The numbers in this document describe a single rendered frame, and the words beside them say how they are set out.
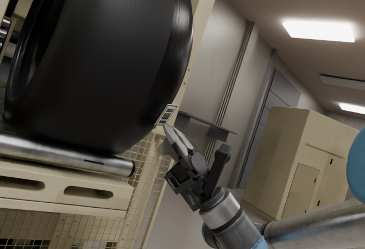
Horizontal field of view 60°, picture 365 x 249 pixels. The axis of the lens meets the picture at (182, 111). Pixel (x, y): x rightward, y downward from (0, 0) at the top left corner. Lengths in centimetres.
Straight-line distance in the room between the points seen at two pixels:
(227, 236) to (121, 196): 26
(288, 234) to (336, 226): 15
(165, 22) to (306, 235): 54
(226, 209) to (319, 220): 19
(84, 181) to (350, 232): 54
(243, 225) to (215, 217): 7
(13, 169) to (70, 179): 11
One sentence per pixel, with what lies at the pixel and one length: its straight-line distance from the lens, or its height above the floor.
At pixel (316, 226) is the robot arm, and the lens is 74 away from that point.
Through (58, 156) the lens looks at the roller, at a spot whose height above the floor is 90.
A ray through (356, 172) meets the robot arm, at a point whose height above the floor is 106.
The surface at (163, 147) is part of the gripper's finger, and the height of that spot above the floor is 98.
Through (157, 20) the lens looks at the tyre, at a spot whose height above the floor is 123.
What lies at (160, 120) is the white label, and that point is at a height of 104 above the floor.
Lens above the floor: 104
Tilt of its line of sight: 3 degrees up
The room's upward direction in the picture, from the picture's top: 18 degrees clockwise
